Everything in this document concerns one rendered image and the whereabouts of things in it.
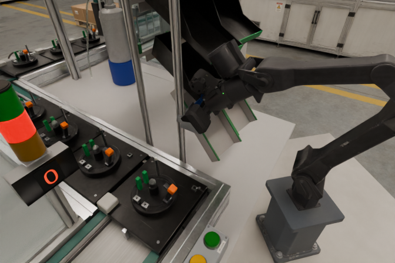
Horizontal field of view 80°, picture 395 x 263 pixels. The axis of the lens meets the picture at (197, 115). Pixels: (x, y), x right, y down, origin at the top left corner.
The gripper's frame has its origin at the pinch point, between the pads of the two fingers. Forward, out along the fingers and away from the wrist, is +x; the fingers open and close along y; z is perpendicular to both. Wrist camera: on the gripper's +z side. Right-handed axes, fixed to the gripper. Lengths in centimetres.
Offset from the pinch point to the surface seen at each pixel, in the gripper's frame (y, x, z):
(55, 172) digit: 27.1, 19.6, 9.4
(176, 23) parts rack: -7.2, -6.3, 20.3
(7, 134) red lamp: 30.5, 12.8, 20.5
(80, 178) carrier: 14.0, 44.8, 0.6
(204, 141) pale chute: -8.6, 11.3, -14.0
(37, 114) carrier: -5, 75, 29
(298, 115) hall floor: -198, 39, -119
